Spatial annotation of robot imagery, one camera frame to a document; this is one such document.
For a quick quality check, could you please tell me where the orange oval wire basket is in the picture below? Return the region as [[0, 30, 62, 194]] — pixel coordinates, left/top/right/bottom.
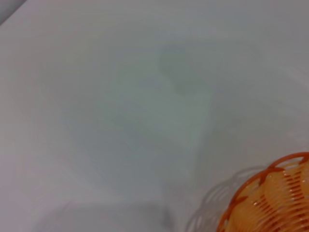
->
[[216, 151, 309, 232]]

